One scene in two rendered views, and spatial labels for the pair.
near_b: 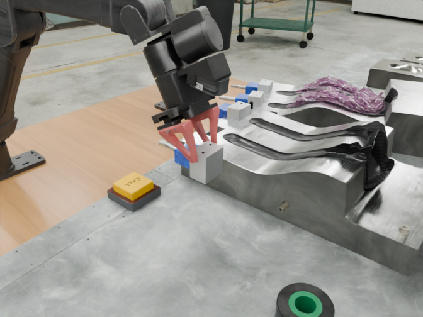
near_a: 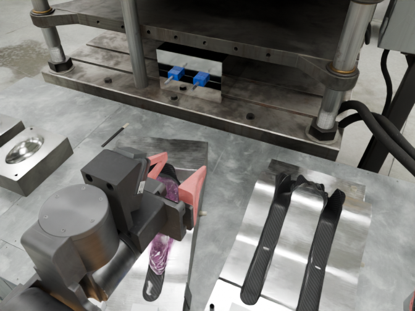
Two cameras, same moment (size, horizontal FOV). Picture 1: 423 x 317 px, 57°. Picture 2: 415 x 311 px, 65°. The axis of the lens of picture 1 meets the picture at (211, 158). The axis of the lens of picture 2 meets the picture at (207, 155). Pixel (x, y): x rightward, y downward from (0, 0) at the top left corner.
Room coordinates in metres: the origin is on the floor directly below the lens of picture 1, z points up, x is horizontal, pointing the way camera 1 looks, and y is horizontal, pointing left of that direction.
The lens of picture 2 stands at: (1.00, 0.13, 1.52)
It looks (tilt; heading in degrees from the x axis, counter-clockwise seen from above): 44 degrees down; 255
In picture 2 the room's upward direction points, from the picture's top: straight up
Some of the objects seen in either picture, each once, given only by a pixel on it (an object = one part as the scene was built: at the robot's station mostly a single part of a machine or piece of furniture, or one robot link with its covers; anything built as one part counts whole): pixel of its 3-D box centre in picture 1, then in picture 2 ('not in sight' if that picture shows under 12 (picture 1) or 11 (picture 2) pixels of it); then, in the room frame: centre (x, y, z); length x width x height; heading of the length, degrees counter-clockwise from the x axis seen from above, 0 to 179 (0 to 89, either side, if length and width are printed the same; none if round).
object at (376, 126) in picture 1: (307, 136); (296, 233); (0.72, -0.20, 0.92); 0.35 x 0.16 x 0.09; 52
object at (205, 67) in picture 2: not in sight; (213, 49); (0.64, -1.17, 0.87); 0.50 x 0.27 x 0.17; 52
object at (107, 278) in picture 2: not in sight; (99, 261); (1.07, -0.06, 1.21); 0.07 x 0.06 x 0.07; 48
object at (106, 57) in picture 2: not in sight; (210, 62); (0.63, -1.27, 0.76); 1.30 x 0.84 x 0.07; 142
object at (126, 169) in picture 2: not in sight; (127, 190); (1.03, -0.11, 1.25); 0.07 x 0.06 x 0.11; 138
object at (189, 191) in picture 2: not in sight; (179, 187); (0.97, -0.15, 1.20); 0.09 x 0.07 x 0.07; 48
